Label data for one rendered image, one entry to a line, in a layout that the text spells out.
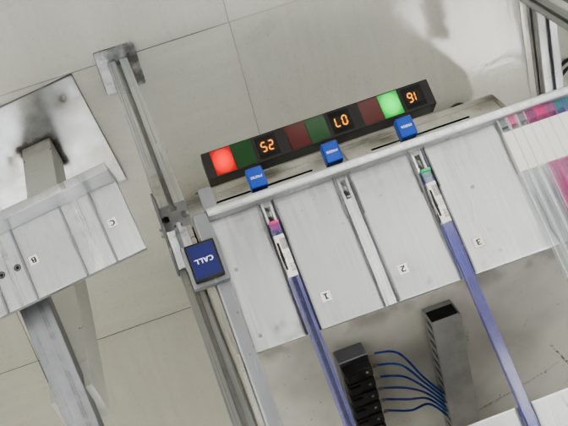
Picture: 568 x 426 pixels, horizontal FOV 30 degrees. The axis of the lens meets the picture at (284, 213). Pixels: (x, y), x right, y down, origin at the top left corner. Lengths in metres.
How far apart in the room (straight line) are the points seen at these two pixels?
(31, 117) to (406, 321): 0.84
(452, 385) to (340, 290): 0.44
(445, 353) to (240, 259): 0.47
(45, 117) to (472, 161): 0.94
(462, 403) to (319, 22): 0.81
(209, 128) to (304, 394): 0.66
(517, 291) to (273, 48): 0.71
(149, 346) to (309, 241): 1.03
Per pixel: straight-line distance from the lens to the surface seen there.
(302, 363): 1.73
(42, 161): 2.04
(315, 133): 1.49
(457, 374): 1.79
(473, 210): 1.47
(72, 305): 1.57
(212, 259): 1.38
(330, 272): 1.42
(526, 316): 1.84
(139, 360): 2.42
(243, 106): 2.17
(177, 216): 1.52
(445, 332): 1.73
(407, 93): 1.52
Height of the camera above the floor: 1.97
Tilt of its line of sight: 59 degrees down
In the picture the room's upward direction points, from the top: 150 degrees clockwise
